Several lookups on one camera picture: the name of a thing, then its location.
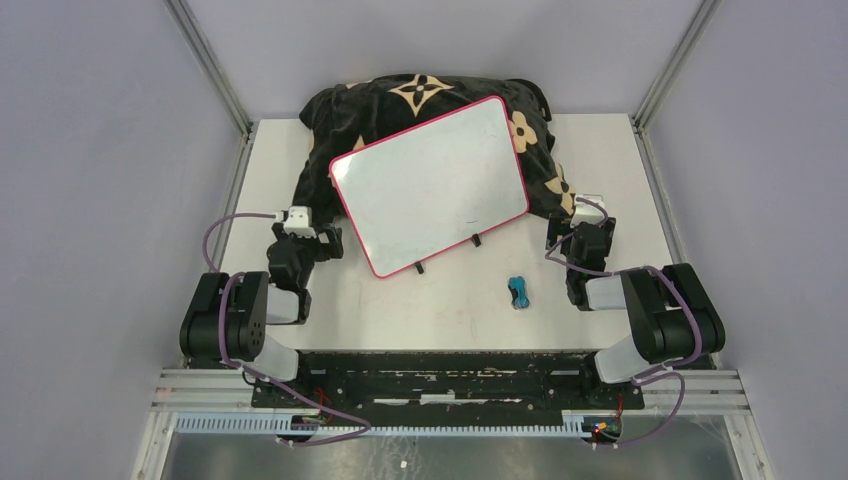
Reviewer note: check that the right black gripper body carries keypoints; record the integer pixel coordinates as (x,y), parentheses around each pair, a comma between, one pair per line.
(565,246)

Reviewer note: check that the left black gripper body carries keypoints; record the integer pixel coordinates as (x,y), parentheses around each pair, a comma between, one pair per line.
(308,251)

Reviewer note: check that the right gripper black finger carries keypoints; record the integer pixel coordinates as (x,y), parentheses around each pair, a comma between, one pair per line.
(554,231)
(608,228)

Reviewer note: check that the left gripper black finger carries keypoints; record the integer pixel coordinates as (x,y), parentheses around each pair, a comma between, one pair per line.
(330,242)
(278,231)

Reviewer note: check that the blue whiteboard eraser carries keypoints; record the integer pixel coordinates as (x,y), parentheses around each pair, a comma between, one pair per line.
(518,289)

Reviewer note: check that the pink framed whiteboard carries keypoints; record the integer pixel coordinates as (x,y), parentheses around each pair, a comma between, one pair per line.
(415,194)

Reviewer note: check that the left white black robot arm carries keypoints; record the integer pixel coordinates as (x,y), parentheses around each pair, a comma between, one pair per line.
(240,316)

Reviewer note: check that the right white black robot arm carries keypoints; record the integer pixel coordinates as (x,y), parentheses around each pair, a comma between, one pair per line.
(671,318)

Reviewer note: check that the black floral plush pillow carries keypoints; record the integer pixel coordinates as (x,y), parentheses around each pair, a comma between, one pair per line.
(347,117)

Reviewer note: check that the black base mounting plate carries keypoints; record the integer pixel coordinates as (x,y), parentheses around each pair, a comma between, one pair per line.
(458,389)

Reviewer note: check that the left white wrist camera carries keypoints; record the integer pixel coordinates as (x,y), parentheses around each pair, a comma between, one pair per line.
(297,222)

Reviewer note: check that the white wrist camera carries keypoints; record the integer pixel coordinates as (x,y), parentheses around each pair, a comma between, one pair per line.
(297,222)
(589,209)

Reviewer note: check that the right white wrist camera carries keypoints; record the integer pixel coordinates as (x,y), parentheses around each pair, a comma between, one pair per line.
(589,209)

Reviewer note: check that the grey slotted cable duct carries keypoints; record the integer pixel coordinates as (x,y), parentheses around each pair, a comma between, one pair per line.
(281,424)

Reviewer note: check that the aluminium frame rail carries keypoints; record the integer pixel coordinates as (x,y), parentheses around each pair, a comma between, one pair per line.
(706,393)

